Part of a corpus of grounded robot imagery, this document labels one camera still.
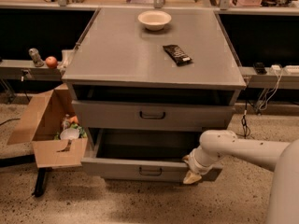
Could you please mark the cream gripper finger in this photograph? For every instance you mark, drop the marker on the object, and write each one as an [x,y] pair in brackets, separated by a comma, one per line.
[190,177]

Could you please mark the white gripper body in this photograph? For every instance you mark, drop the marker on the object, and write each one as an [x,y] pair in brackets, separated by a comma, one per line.
[195,164]

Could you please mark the grey drawer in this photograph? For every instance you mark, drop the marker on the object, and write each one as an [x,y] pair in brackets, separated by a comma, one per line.
[139,155]
[156,117]

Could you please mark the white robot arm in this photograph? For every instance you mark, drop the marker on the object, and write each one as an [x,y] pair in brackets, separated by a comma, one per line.
[281,158]

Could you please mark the grey drawer cabinet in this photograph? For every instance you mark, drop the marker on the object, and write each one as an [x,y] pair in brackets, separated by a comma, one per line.
[119,60]

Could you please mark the grey top drawer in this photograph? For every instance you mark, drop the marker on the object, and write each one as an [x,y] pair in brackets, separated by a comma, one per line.
[156,117]

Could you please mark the black snack packet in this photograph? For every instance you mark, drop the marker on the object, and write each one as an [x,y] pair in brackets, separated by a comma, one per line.
[177,54]

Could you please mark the black remote control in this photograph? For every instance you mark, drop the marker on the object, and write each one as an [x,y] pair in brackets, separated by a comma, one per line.
[259,68]

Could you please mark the white plastic lid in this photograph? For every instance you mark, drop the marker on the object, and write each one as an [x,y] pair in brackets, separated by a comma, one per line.
[69,134]

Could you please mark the white power strip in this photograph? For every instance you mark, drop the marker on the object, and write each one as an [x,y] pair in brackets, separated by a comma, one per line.
[292,69]

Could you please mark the white bowl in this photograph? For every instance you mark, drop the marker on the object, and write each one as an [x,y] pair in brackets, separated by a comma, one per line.
[154,20]

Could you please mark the black floor stand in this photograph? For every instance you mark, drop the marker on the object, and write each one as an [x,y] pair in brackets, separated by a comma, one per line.
[41,182]

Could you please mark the brown cardboard box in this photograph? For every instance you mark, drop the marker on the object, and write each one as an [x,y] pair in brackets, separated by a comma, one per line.
[41,121]

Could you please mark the red apple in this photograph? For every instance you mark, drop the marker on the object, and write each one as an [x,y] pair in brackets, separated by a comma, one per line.
[51,62]

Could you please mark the small grey figurine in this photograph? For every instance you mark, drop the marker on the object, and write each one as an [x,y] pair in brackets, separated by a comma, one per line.
[34,54]

